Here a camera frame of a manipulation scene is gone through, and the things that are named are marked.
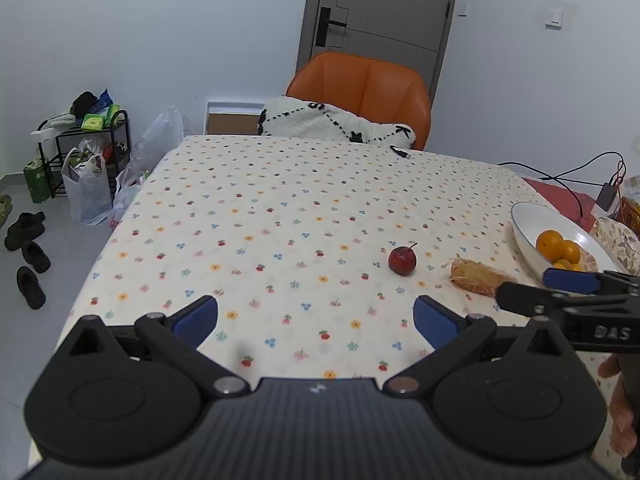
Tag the clear plastic bag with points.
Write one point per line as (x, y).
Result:
(164, 134)

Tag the black metal shelf rack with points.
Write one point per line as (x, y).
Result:
(55, 142)

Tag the small yellow citrus front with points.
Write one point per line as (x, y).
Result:
(571, 251)

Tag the peeled pomelo segment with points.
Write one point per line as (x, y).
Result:
(587, 262)

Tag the grey door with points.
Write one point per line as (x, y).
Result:
(411, 33)

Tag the white black pattern cushion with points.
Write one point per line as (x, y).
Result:
(294, 118)

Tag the large orange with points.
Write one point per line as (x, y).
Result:
(549, 245)

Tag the black slippers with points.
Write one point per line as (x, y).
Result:
(22, 235)

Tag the orange leather chair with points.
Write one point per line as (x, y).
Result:
(375, 90)

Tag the floral dotted tablecloth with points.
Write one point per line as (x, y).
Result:
(291, 237)

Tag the black door handle lock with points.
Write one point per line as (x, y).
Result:
(324, 23)

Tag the red table mat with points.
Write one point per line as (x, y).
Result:
(579, 207)

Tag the small white wall switch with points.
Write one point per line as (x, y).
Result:
(462, 9)

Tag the white plastic bag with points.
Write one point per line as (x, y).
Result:
(84, 176)

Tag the framed cork board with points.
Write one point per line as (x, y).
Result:
(232, 118)

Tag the white bowl blue rim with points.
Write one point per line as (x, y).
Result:
(529, 220)

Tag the black power adapter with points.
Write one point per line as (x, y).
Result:
(608, 196)

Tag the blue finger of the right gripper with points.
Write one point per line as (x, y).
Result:
(585, 283)

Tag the red hawthorn fruit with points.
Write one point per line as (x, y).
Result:
(402, 260)

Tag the orange wire basket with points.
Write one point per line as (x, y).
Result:
(629, 214)

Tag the orange sweet potato piece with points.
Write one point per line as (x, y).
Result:
(476, 277)

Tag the green bag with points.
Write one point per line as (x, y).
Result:
(36, 179)

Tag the small orange in bowl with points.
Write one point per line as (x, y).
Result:
(563, 264)

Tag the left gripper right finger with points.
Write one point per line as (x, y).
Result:
(515, 395)

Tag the person right hand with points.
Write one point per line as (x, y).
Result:
(623, 439)

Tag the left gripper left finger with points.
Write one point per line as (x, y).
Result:
(117, 394)

